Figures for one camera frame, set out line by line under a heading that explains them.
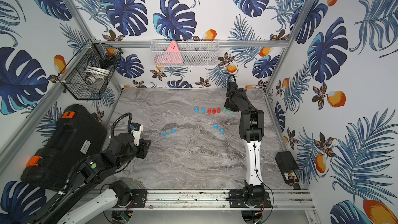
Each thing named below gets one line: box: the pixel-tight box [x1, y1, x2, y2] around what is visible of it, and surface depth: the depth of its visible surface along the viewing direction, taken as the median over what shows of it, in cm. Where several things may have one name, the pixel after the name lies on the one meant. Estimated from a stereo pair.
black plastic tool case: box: [20, 104, 108, 193], surface depth 70 cm
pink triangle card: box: [161, 40, 183, 65], surface depth 92 cm
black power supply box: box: [274, 150, 300, 185], surface depth 82 cm
